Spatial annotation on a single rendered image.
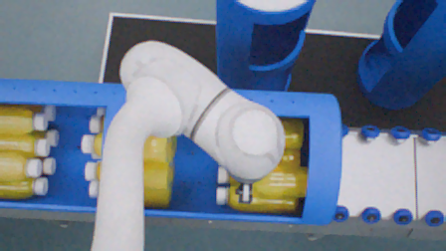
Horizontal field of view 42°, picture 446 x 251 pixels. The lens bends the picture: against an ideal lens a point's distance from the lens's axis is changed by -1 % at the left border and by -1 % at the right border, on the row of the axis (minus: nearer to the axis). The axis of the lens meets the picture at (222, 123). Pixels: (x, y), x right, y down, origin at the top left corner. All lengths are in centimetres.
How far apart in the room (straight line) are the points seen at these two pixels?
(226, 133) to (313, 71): 155
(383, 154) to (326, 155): 37
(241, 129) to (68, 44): 186
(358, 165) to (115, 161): 83
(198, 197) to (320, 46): 120
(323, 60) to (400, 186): 100
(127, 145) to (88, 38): 185
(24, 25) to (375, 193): 178
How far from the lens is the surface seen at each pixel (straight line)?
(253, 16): 149
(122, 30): 243
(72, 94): 122
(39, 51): 264
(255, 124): 82
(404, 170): 150
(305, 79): 234
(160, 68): 88
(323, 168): 114
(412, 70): 198
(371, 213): 141
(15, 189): 136
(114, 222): 70
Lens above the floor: 233
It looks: 75 degrees down
